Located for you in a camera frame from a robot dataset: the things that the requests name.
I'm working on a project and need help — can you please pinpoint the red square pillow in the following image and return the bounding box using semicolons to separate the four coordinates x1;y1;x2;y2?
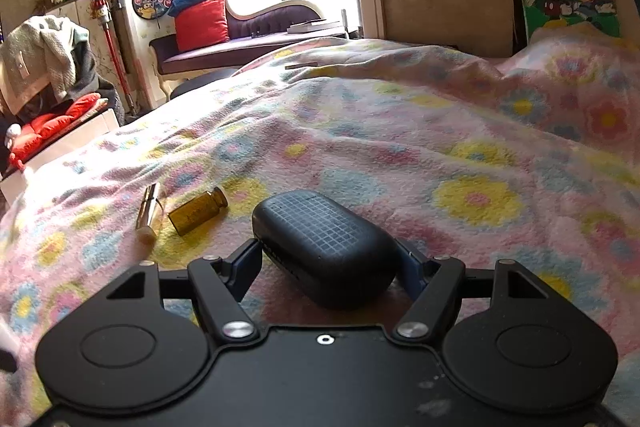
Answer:
175;0;230;52

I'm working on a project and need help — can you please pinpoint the gold lipstick tube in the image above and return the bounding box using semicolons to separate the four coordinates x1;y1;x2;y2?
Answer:
134;183;162;245

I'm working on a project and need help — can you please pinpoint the amber glass bottle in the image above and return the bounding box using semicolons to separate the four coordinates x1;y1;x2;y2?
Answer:
168;186;228;236

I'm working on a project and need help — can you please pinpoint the purple chaise lounge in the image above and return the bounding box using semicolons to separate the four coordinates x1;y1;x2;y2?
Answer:
149;0;348;98

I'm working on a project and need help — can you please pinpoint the red cushion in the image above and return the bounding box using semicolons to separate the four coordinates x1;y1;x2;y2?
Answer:
6;92;108;172

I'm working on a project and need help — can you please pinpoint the white bench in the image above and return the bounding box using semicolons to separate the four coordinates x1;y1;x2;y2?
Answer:
1;106;119;204

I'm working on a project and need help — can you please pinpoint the red stick vacuum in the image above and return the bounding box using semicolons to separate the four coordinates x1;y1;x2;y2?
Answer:
92;0;138;117

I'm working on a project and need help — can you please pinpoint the black oval case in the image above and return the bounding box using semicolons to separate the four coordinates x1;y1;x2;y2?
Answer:
252;190;399;310

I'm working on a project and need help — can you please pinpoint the floral pink blanket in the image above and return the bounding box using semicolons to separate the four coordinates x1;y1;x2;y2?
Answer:
1;24;639;426

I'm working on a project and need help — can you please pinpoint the grey cream blanket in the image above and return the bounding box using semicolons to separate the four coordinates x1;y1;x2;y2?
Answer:
1;15;100;116

